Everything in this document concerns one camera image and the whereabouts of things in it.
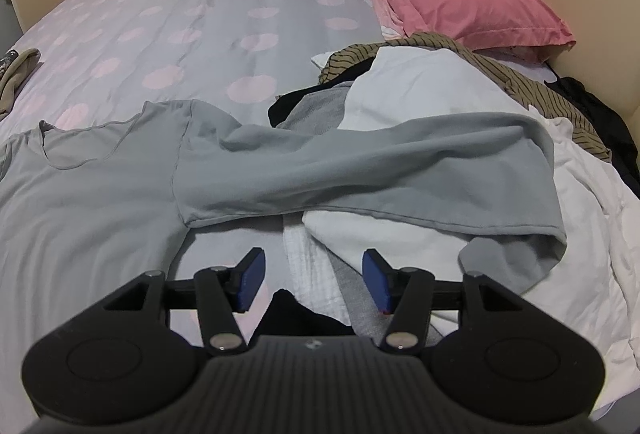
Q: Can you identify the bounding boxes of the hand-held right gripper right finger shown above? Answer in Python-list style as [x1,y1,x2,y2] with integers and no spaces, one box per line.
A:
[362,247,527,357]

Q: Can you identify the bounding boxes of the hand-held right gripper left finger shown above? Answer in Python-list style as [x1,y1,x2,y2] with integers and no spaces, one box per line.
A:
[102,247,266,357]

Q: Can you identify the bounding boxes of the grey long-sleeve shirt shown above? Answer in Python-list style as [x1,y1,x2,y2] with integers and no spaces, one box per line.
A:
[0,98,569,417]

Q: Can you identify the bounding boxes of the heather grey garment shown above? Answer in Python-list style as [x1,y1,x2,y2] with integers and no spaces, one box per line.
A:
[327,251,383,342]
[276,81,357,135]

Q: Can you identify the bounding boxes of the black garment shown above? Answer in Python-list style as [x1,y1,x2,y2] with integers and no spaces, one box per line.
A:
[255,289,357,340]
[544,76,640,197]
[267,63,373,126]

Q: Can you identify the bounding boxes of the white waffle towel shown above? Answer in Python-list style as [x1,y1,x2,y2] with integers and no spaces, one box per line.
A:
[282,213,353,321]

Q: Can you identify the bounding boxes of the white t-shirt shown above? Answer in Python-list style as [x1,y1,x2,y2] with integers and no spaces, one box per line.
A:
[311,45,548,134]

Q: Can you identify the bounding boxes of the white garment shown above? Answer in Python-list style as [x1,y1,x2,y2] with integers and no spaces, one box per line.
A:
[302,114,640,415]

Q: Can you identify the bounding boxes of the olive striped shirt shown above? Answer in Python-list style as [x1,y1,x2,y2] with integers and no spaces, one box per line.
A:
[317,31,614,165]

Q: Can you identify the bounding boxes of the light pink pillow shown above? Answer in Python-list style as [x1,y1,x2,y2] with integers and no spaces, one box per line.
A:
[369,0,557,66]

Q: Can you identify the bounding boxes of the khaki pants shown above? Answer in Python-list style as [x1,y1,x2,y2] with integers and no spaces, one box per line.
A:
[0,48,41,121]

